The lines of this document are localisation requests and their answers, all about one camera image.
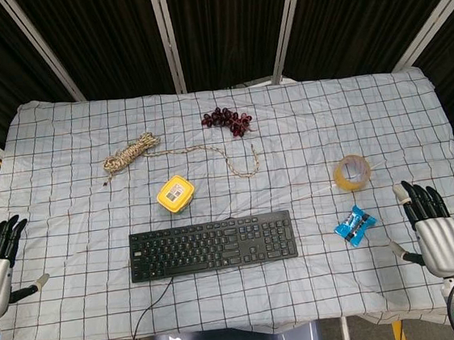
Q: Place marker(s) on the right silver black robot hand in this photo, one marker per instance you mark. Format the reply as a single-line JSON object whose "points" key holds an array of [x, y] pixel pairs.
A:
{"points": [[441, 241]]}

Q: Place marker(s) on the yellow clear tape roll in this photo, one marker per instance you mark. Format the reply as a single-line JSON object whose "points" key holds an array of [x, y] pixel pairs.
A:
{"points": [[351, 173]]}

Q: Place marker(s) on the yellow lidded plastic container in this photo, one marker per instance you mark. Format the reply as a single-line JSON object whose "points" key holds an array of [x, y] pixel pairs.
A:
{"points": [[175, 194]]}

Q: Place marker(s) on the dark red grape bunch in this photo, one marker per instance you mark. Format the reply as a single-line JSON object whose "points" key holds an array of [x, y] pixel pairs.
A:
{"points": [[228, 121]]}

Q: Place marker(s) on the black computer keyboard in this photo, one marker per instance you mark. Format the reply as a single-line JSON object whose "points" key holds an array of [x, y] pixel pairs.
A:
{"points": [[212, 245]]}

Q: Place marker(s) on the light blue checkered tablecloth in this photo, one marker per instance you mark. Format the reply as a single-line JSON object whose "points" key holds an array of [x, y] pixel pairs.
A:
{"points": [[231, 210]]}

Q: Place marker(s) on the blue snack packet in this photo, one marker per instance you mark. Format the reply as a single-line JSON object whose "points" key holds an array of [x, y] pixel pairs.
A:
{"points": [[355, 224]]}

